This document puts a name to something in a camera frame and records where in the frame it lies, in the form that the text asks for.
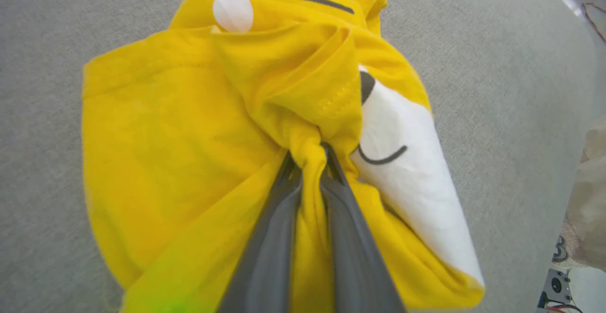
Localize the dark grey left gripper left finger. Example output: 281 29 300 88
217 151 303 313

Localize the yellow printed t-shirt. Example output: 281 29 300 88
81 0 486 313

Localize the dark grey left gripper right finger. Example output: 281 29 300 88
320 142 409 313

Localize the red floor cable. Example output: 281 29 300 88
581 2 606 44

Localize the beige cloth at edge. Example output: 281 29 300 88
565 116 606 272

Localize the grey fabric sofa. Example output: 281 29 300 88
0 0 606 313

